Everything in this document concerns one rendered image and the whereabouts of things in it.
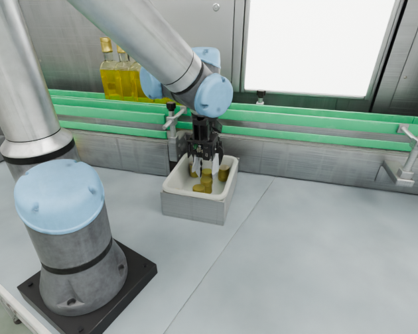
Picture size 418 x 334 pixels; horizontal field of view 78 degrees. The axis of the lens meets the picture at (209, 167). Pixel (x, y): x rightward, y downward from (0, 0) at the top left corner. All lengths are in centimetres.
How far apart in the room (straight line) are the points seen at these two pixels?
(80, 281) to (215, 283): 25
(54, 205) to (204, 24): 77
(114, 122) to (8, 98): 45
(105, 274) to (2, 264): 30
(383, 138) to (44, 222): 84
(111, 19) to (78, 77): 95
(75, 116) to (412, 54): 109
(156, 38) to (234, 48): 59
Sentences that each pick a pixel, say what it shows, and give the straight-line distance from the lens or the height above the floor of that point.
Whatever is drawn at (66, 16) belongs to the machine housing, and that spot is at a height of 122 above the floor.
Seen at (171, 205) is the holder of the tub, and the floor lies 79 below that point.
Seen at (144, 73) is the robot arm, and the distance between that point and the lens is 58.
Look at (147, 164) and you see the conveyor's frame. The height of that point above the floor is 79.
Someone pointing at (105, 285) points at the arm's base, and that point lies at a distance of 52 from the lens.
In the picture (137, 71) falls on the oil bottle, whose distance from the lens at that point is 93.
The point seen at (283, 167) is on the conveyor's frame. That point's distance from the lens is 88.
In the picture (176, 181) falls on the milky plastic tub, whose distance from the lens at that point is 75.
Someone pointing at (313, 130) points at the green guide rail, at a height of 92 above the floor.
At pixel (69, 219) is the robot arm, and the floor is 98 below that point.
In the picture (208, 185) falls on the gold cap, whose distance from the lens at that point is 74.
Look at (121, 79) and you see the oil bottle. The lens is 97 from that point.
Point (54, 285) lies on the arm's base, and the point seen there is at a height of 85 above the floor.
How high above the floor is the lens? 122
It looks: 31 degrees down
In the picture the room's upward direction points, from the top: straight up
